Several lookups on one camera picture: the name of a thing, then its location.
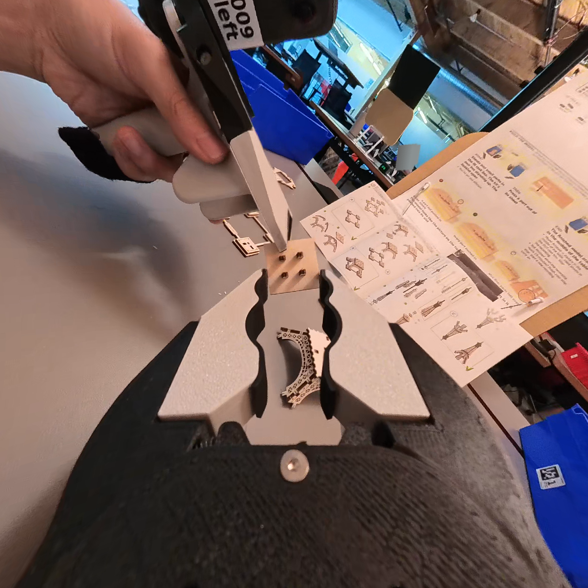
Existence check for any person's left hand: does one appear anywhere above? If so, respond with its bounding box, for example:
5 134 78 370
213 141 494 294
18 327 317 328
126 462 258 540
0 0 230 183

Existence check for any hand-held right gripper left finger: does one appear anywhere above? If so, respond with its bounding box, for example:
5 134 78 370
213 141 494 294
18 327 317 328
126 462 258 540
157 269 269 422

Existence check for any wooden four-square frame piece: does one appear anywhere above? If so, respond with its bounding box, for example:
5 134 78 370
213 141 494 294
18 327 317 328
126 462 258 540
223 168 297 258

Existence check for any folded assembly instruction booklet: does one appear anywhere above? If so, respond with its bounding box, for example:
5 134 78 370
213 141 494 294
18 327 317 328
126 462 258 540
300 181 533 387

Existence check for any large instruction poster sheet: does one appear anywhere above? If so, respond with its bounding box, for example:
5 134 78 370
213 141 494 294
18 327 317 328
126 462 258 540
395 73 588 322

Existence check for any small red plastic bin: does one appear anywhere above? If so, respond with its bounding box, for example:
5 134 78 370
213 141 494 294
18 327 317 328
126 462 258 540
563 342 588 401

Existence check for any wooden poster backing board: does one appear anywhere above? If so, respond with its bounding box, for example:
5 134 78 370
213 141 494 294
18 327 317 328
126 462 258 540
386 132 588 339

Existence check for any black panel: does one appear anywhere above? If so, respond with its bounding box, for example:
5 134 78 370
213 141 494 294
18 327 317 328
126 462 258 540
390 46 441 108

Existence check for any wooden square plate with pegs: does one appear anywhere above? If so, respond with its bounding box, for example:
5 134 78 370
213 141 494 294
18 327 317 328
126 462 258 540
266 239 321 295

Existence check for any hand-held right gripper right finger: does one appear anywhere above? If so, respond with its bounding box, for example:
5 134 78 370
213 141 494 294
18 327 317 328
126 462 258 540
318 269 433 422

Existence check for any grey desk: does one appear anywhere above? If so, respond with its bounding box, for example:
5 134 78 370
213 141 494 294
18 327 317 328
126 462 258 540
0 71 529 588

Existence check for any wooden lattice tower base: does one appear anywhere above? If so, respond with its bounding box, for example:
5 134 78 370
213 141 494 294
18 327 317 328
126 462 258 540
277 327 331 409

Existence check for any cardboard panel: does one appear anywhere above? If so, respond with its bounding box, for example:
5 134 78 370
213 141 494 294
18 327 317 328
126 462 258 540
365 89 414 147

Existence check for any black stand pole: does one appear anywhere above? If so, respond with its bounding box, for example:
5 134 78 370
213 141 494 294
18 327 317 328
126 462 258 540
480 34 588 132

